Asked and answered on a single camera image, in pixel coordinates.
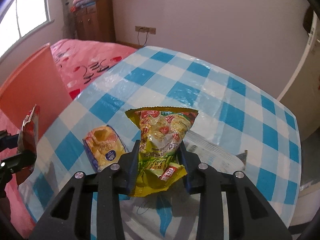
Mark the wall socket strip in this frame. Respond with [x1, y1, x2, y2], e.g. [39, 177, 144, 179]
[135, 26, 157, 35]

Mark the window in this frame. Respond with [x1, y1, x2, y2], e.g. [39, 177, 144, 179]
[0, 0, 54, 58]

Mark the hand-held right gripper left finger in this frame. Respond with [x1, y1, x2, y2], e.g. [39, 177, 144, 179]
[30, 139, 141, 240]

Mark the yellow bread packet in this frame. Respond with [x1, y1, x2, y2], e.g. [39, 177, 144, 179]
[83, 125, 129, 172]

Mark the brown wooden cabinet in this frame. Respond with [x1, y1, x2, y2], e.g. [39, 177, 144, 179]
[75, 0, 117, 43]

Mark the thin dark cable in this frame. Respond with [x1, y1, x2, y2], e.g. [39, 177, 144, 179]
[137, 31, 148, 47]

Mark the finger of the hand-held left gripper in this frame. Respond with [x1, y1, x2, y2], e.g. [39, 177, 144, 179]
[0, 129, 20, 153]
[0, 150, 37, 174]

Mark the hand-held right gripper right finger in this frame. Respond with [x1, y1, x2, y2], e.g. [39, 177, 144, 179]
[178, 139, 292, 240]

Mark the yellow snack packet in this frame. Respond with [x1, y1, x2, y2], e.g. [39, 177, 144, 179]
[124, 106, 199, 197]

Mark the red snack packet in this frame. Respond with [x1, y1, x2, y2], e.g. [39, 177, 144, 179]
[16, 104, 41, 186]

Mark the grey checked curtain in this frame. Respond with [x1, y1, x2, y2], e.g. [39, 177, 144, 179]
[61, 0, 78, 39]

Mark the cream door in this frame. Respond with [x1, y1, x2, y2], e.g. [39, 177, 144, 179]
[276, 4, 320, 143]

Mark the blue checked tablecloth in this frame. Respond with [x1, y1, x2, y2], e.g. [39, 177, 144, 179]
[19, 45, 302, 240]

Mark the orange plastic bucket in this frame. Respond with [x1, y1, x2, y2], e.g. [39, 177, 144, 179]
[0, 42, 68, 145]

